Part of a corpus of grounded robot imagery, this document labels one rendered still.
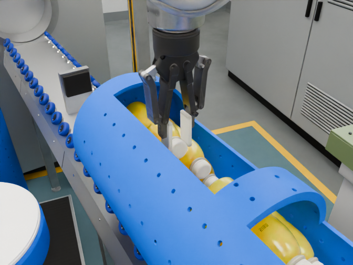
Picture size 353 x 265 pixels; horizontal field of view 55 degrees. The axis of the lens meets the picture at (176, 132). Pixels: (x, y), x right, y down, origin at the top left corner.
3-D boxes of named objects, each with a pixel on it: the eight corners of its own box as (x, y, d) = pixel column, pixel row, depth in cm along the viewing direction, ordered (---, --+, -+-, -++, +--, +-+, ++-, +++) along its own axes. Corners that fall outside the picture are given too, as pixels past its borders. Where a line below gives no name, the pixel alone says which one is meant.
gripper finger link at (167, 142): (172, 122, 61) (169, 123, 61) (172, 153, 65) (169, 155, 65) (164, 115, 63) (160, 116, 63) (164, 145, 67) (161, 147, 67)
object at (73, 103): (92, 104, 126) (86, 65, 117) (96, 109, 124) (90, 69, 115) (66, 112, 122) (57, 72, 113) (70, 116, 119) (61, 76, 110)
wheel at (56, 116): (60, 110, 114) (54, 108, 112) (64, 116, 111) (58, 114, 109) (53, 121, 115) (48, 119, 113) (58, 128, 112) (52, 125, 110)
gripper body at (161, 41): (185, 15, 58) (184, 66, 63) (141, 23, 54) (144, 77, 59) (212, 27, 53) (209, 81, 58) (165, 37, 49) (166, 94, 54)
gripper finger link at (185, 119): (179, 110, 65) (183, 109, 65) (180, 140, 69) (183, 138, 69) (188, 117, 63) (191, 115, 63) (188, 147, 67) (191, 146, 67)
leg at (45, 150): (59, 184, 224) (37, 101, 188) (62, 190, 220) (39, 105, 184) (50, 188, 222) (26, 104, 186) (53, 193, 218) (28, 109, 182)
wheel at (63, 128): (67, 120, 109) (61, 118, 107) (71, 126, 106) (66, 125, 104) (60, 132, 110) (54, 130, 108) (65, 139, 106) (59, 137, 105)
